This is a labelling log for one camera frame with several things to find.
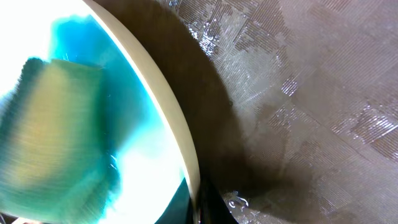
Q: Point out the green yellow sponge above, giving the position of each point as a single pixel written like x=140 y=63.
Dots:
x=55 y=162

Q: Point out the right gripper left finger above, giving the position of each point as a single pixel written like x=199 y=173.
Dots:
x=179 y=210

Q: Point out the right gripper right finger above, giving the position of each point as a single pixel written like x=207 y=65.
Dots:
x=213 y=209

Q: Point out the white plate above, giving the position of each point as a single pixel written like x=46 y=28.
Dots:
x=149 y=142

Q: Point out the brown serving tray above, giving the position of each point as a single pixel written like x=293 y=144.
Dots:
x=292 y=104

